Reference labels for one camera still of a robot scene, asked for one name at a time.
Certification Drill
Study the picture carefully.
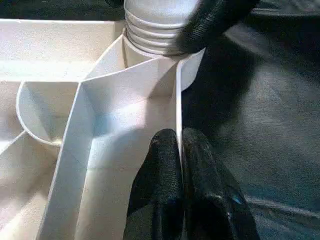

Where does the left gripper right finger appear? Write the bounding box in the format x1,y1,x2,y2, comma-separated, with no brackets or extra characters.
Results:
181,127,261,240

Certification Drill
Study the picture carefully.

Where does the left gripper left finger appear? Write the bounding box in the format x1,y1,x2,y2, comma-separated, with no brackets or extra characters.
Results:
126,128,185,240

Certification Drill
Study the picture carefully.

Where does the black plastic mat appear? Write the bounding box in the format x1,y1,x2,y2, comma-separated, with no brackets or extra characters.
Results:
0,0,320,240

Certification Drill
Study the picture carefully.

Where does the white plastic table top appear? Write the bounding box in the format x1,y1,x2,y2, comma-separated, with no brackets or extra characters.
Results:
0,18,207,240

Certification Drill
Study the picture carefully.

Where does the white plastic table leg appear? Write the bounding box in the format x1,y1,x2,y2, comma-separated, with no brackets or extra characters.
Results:
123,0,201,58

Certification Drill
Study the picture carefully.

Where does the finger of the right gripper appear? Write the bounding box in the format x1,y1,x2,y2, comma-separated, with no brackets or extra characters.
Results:
104,0,126,8
174,0,262,55

